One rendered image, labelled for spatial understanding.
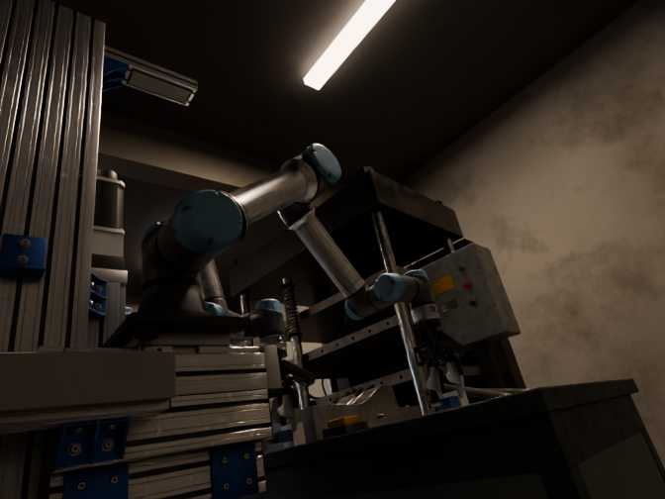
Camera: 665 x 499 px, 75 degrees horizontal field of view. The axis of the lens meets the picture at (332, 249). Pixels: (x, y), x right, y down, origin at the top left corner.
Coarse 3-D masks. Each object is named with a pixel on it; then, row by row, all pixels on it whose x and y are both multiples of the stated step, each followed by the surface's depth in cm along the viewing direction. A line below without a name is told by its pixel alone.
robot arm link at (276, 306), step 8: (256, 304) 126; (264, 304) 124; (272, 304) 124; (280, 304) 128; (256, 312) 125; (264, 312) 123; (272, 312) 123; (280, 312) 125; (256, 320) 123; (264, 320) 122; (272, 320) 122; (280, 320) 124; (256, 328) 123; (264, 328) 121; (272, 328) 121; (280, 328) 122; (256, 336) 125; (264, 336) 120
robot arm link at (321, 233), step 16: (288, 208) 121; (304, 208) 122; (288, 224) 124; (304, 224) 123; (320, 224) 125; (304, 240) 125; (320, 240) 123; (320, 256) 124; (336, 256) 124; (336, 272) 124; (352, 272) 125; (352, 288) 124; (368, 288) 125; (352, 304) 126; (368, 304) 123
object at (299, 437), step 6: (288, 426) 113; (300, 426) 114; (276, 432) 110; (282, 432) 110; (288, 432) 111; (294, 432) 112; (300, 432) 113; (270, 438) 109; (276, 438) 110; (282, 438) 110; (288, 438) 111; (294, 438) 111; (300, 438) 112; (276, 444) 111; (288, 444) 112; (294, 444) 110; (300, 444) 111
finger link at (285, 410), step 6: (282, 396) 114; (288, 396) 115; (282, 402) 113; (288, 402) 114; (282, 408) 112; (288, 408) 113; (282, 414) 111; (288, 414) 112; (294, 414) 112; (294, 420) 112; (294, 426) 111
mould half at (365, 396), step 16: (368, 400) 133; (384, 400) 138; (304, 416) 118; (320, 416) 117; (336, 416) 122; (368, 416) 130; (400, 416) 141; (416, 416) 146; (304, 432) 117; (320, 432) 115; (272, 448) 125
